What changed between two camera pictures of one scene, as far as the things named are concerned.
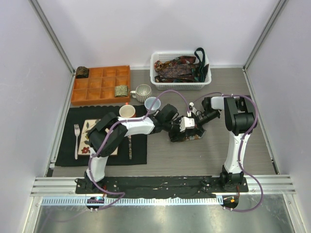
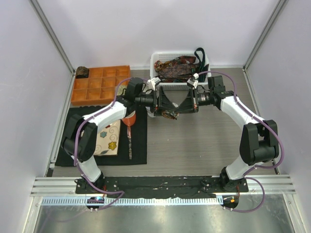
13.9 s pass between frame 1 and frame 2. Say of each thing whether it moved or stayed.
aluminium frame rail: stayed
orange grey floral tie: moved
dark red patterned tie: stayed
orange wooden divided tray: stayed
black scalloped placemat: stayed
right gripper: moved
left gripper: moved
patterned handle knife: stayed
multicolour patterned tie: stayed
